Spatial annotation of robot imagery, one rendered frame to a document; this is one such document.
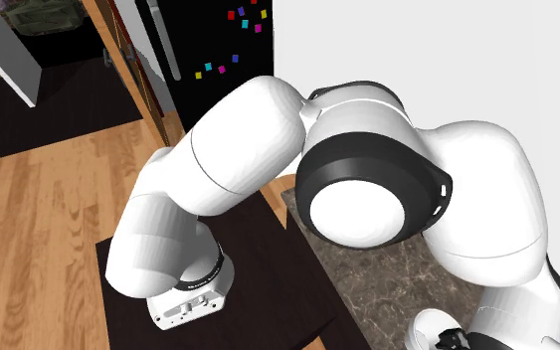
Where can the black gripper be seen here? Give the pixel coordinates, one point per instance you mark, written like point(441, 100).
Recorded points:
point(454, 339)

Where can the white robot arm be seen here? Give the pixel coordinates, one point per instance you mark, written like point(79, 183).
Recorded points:
point(240, 145)

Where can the white round cup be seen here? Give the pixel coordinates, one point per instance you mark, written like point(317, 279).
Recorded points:
point(427, 325)

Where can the dark robot stand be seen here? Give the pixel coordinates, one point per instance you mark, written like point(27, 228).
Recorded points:
point(270, 271)

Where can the black fridge with coloured magnets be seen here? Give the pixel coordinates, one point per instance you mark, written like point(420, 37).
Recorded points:
point(216, 38)

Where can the brown wooden door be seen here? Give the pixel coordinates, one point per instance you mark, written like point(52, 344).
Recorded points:
point(131, 72)

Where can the white grey door panel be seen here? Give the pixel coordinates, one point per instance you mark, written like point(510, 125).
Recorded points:
point(5, 53)

